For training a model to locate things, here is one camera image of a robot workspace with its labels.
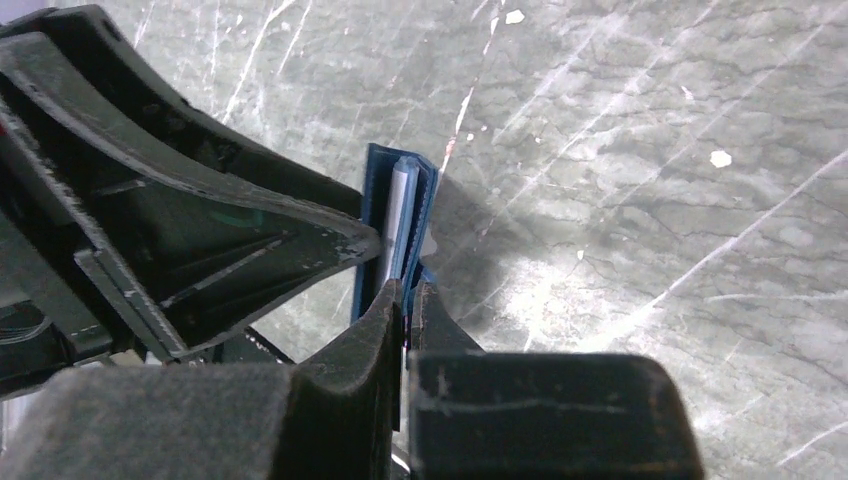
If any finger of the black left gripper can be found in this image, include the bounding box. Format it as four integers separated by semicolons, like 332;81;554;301
1;32;379;361
1;4;362;217

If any navy blue card holder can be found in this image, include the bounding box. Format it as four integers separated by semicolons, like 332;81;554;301
351;143;439;322

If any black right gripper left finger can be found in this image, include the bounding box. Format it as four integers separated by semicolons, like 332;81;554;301
1;280;401;479

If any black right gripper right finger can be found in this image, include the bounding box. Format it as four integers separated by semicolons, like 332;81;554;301
408;282;705;479

